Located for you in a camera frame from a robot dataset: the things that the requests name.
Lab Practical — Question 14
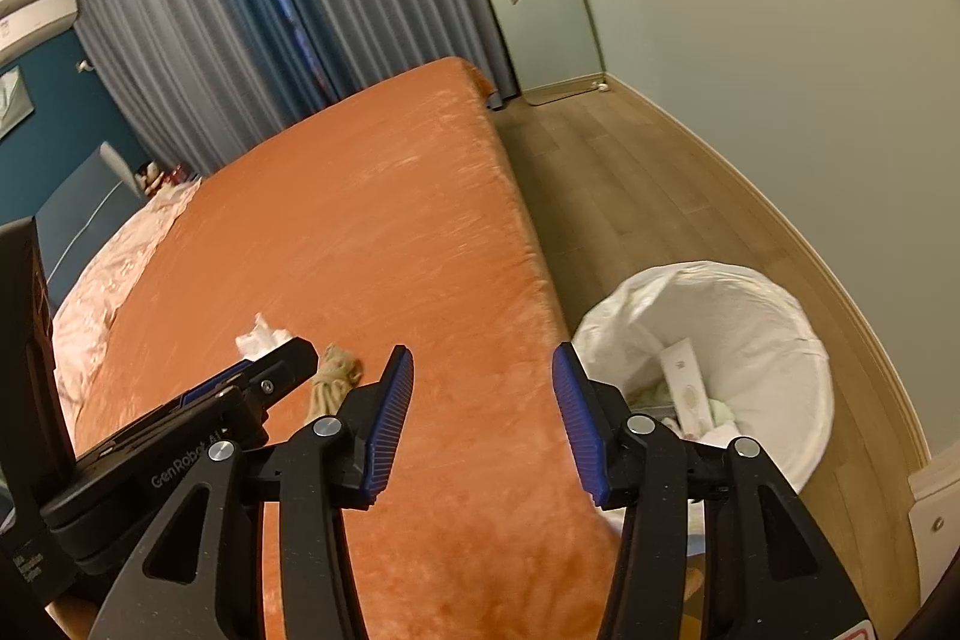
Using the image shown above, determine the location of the white knitted cloth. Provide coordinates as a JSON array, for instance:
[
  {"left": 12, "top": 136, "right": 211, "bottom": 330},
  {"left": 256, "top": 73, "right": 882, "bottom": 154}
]
[{"left": 235, "top": 312, "right": 293, "bottom": 360}]

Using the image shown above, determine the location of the beige knotted stocking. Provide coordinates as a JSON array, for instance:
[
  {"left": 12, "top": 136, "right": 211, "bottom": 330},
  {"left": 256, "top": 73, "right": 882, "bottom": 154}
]
[{"left": 306, "top": 344, "right": 363, "bottom": 422}]

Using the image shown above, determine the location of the white lined trash bin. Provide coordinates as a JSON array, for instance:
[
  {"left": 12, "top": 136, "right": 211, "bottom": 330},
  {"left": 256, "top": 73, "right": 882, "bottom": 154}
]
[{"left": 573, "top": 262, "right": 835, "bottom": 491}]

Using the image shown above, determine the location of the pink floral bedding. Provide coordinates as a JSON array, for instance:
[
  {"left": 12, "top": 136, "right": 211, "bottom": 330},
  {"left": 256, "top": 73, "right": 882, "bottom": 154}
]
[{"left": 52, "top": 179, "right": 202, "bottom": 438}]

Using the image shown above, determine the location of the white cabinet door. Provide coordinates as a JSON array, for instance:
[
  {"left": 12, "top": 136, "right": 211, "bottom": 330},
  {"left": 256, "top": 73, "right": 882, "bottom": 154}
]
[{"left": 908, "top": 442, "right": 960, "bottom": 603}]

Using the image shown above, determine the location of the white flat packaging box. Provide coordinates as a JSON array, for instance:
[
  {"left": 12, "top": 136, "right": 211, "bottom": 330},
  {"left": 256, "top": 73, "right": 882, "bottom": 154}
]
[{"left": 659, "top": 338, "right": 715, "bottom": 438}]

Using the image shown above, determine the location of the blue grey headboard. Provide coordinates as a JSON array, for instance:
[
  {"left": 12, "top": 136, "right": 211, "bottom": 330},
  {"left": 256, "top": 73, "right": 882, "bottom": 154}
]
[{"left": 36, "top": 142, "right": 146, "bottom": 310}]

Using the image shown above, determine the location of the orange velvet bed blanket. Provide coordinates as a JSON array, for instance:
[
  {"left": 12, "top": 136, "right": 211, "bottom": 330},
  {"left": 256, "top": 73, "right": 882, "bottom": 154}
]
[{"left": 75, "top": 58, "right": 617, "bottom": 638}]

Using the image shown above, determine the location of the framed wall picture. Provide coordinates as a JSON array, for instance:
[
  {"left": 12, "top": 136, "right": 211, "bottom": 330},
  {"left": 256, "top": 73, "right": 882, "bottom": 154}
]
[{"left": 0, "top": 67, "right": 34, "bottom": 138}]

